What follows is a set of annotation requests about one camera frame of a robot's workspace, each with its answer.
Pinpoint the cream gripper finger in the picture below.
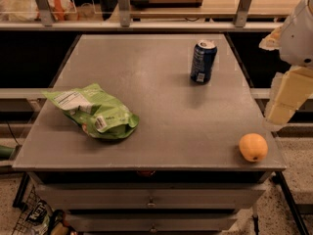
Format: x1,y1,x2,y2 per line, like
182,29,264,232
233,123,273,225
263,66,313,131
259,26,282,51

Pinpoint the blue pepsi can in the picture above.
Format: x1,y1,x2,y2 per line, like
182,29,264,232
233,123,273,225
190,40,217,83

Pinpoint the grey drawer cabinet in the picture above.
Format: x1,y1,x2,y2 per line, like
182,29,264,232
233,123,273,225
14,34,286,235

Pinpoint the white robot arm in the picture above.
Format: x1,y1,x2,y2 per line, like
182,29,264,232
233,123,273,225
259,0,313,131

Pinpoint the green object at left edge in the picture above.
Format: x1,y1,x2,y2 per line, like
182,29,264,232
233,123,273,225
0,145,15,160

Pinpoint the green rice chip bag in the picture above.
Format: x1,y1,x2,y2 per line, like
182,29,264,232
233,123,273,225
43,83,139,140

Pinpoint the orange fruit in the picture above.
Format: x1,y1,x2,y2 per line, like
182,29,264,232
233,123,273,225
239,133,268,163

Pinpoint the white plastic bag on shelf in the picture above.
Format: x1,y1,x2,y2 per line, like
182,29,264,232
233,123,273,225
0,0,79,22

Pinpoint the wire basket with items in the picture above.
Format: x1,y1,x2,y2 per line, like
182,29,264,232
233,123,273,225
11,188,79,235

